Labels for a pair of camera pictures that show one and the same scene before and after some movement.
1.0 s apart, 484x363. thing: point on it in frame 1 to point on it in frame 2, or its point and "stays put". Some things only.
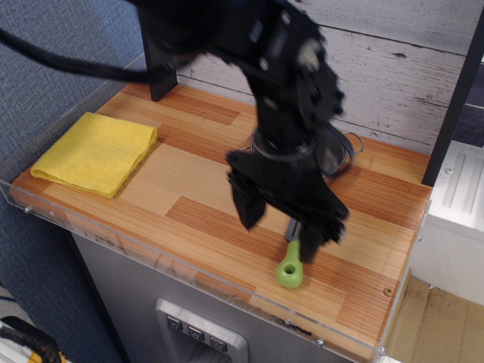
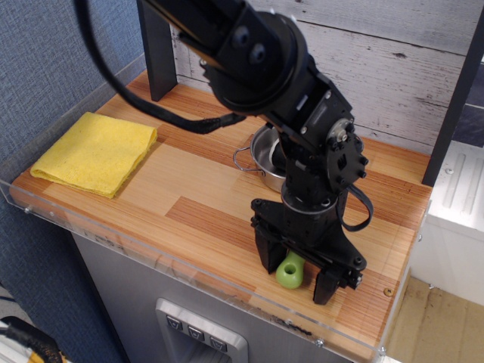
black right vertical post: [459, 101] stays put
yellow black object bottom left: [45, 349] stays put
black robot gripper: [282, 170] to [309, 222]
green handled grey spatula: [290, 272] stays put
